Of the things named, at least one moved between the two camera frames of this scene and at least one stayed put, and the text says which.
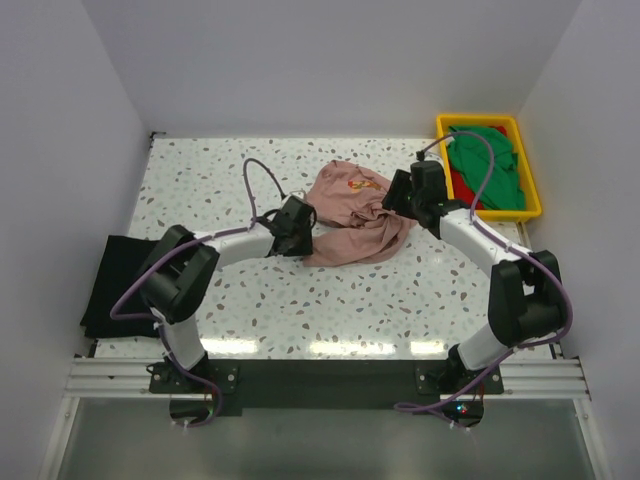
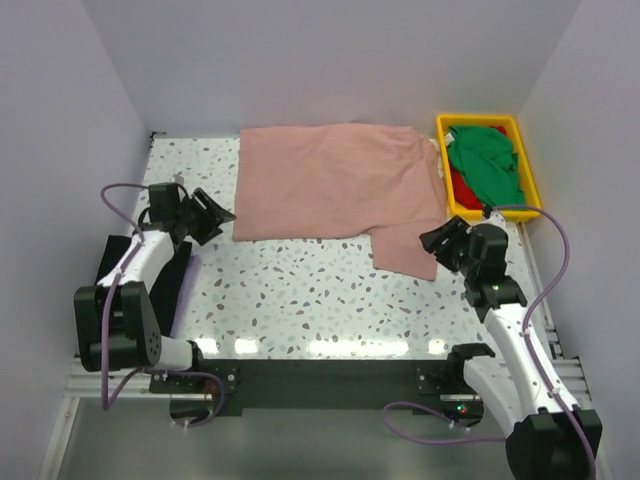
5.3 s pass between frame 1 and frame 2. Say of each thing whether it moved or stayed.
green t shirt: stayed
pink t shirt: moved
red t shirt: stayed
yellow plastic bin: stayed
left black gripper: moved
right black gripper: moved
